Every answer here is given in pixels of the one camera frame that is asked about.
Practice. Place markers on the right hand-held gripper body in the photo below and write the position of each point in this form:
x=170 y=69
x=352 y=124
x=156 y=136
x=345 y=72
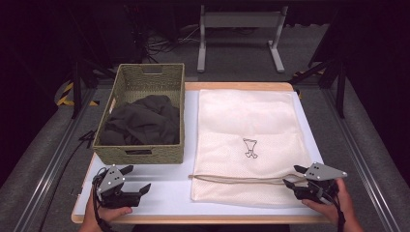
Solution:
x=322 y=173

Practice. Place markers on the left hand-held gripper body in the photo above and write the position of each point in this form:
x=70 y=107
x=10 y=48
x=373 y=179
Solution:
x=111 y=180

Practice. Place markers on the dark grey cloth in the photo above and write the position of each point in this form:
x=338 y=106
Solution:
x=145 y=121

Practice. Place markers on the white mesh laundry bag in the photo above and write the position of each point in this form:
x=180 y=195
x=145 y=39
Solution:
x=251 y=116

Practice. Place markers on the green woven basket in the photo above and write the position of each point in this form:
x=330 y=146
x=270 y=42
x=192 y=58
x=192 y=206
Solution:
x=143 y=77

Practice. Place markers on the person's left hand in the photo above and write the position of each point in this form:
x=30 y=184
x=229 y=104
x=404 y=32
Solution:
x=103 y=216

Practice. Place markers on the person's right hand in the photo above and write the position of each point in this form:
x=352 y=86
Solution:
x=341 y=209

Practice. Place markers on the person's dark clothing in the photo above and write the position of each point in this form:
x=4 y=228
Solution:
x=209 y=228

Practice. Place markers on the white table sheet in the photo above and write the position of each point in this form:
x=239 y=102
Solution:
x=190 y=129

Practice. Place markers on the black stand legs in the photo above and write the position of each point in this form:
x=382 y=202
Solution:
x=340 y=87
x=77 y=87

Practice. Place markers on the yellow black hazard tape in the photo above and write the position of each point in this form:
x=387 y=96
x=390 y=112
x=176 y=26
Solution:
x=66 y=95

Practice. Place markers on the aluminium floor rail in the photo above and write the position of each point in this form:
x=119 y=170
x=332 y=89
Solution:
x=361 y=154
x=54 y=161

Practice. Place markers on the grey metal stand frame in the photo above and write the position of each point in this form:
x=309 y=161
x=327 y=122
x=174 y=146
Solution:
x=240 y=20

